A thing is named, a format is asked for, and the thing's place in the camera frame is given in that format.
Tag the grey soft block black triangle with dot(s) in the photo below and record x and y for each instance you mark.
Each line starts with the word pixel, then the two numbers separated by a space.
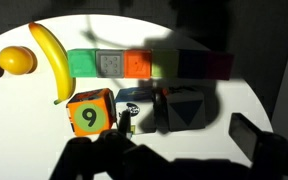
pixel 181 108

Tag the orange soft block number nine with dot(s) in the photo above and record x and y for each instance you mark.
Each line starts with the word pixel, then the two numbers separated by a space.
pixel 91 112

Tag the lime green cube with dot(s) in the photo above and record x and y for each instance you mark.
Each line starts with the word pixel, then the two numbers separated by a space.
pixel 165 63

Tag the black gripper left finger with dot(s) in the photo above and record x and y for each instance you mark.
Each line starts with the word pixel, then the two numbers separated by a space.
pixel 124 126

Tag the blue cube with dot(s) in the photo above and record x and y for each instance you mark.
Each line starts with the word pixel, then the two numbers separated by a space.
pixel 192 64

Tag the orange cube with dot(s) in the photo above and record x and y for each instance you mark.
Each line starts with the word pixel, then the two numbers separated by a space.
pixel 137 63

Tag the round white table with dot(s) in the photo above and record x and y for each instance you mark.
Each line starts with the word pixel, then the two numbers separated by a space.
pixel 34 129

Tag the grey dotted cube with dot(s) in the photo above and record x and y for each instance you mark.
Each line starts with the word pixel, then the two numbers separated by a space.
pixel 110 63

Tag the white blue soft block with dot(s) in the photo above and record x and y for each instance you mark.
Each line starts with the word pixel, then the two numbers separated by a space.
pixel 138 101

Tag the yellow orange fruit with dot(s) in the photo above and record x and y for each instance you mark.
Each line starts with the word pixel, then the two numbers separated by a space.
pixel 18 60

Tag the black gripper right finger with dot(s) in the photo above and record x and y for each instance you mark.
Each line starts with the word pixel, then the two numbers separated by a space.
pixel 245 134

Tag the magenta cube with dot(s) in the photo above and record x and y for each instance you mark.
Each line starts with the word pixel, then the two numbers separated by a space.
pixel 219 66

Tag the yellow banana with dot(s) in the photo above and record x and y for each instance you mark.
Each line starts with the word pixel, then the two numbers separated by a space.
pixel 57 57

